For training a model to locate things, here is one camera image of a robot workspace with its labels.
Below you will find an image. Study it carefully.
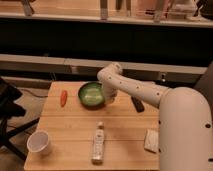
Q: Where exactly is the white plastic cup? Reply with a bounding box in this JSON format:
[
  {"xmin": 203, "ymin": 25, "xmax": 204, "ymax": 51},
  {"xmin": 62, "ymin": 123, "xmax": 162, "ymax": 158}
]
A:
[{"xmin": 27, "ymin": 131, "xmax": 52, "ymax": 155}]

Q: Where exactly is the green ceramic bowl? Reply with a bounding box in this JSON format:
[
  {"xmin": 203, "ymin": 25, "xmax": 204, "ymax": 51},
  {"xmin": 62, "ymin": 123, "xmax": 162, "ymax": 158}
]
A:
[{"xmin": 78, "ymin": 82, "xmax": 105, "ymax": 108}]

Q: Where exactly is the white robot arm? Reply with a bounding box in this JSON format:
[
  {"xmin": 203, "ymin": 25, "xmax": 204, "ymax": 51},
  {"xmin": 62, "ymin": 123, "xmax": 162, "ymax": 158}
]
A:
[{"xmin": 97, "ymin": 62, "xmax": 213, "ymax": 171}]

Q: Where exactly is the orange carrot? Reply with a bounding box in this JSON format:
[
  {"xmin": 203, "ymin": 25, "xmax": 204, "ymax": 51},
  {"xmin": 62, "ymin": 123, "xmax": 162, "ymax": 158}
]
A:
[{"xmin": 60, "ymin": 90, "xmax": 68, "ymax": 107}]

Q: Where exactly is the black remote control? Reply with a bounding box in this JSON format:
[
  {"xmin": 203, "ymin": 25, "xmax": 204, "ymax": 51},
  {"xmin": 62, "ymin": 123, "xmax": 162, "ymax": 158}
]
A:
[{"xmin": 131, "ymin": 97, "xmax": 145, "ymax": 113}]

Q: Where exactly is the black tripod stand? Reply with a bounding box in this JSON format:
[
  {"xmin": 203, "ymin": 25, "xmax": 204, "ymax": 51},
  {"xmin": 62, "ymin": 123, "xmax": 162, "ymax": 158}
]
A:
[{"xmin": 0, "ymin": 77, "xmax": 39, "ymax": 160}]

